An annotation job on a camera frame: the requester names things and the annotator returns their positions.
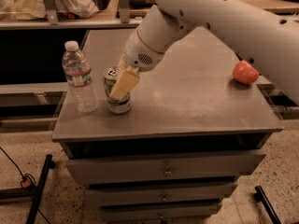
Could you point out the grey drawer cabinet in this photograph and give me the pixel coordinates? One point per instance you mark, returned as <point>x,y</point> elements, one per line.
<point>188,104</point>

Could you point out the green white 7up can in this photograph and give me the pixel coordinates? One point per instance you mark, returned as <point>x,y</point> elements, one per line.
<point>109,79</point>

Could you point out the grey drawer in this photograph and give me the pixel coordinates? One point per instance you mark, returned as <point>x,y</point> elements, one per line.
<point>129,169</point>
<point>160,211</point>
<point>167,193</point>

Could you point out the white cloth on shelf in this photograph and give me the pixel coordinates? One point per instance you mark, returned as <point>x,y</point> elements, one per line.
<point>30,10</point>

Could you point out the bottom grey drawer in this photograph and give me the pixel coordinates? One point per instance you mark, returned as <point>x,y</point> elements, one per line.
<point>160,211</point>

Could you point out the black stand leg left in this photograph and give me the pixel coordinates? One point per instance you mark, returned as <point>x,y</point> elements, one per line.
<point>48,164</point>

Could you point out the middle grey drawer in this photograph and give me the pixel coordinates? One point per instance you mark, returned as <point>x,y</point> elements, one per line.
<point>167,193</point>

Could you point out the grey metal shelf rail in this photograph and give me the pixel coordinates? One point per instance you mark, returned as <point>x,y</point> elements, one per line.
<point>111,14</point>

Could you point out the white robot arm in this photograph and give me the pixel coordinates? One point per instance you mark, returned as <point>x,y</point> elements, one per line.
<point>268,42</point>

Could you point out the red orange apple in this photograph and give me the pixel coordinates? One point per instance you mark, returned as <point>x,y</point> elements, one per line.
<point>244,73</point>

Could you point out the clear plastic water bottle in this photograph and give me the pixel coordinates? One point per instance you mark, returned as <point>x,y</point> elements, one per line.
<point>79,77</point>

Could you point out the black stand leg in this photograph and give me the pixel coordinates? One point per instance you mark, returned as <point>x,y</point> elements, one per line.
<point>48,164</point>
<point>260,196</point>

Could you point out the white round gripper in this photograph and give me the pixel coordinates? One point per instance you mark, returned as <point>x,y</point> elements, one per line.
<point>139,54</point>

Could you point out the top grey drawer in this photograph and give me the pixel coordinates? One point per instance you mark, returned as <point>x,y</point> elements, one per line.
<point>129,169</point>

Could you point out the black stand leg right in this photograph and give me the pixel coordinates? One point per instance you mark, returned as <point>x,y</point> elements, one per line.
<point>260,196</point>

